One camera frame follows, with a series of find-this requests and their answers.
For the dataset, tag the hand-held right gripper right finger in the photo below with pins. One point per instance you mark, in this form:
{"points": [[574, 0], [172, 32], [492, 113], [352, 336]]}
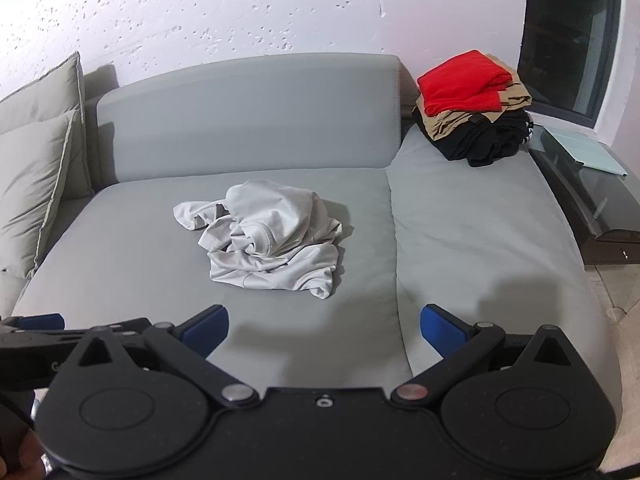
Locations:
{"points": [[440, 330]]}

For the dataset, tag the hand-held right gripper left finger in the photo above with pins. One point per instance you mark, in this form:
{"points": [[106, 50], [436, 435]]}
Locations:
{"points": [[205, 327]]}

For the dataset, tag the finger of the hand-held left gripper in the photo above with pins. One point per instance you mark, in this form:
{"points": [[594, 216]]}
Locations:
{"points": [[40, 321]]}

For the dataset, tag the light grey shirt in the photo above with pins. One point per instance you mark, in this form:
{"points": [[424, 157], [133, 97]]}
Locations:
{"points": [[275, 240]]}

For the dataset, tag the grey sofa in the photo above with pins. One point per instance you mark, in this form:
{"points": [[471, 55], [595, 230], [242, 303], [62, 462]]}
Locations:
{"points": [[150, 240]]}

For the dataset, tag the grey throw cushion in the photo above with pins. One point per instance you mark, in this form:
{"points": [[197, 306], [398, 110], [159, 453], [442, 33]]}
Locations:
{"points": [[47, 90], [30, 190]]}

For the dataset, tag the dark glass side table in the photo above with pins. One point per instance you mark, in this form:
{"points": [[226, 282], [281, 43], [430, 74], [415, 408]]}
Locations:
{"points": [[600, 210]]}

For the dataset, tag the tan folded garment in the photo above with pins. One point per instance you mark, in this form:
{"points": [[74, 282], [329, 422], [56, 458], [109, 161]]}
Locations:
{"points": [[450, 122]]}

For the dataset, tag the light blue tablet cover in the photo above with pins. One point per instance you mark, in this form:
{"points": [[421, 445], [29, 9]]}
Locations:
{"points": [[585, 150]]}

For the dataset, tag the red folded garment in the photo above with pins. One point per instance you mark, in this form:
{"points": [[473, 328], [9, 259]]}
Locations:
{"points": [[460, 82]]}

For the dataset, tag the dark window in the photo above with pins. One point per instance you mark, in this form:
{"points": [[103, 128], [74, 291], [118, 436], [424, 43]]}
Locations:
{"points": [[565, 35]]}

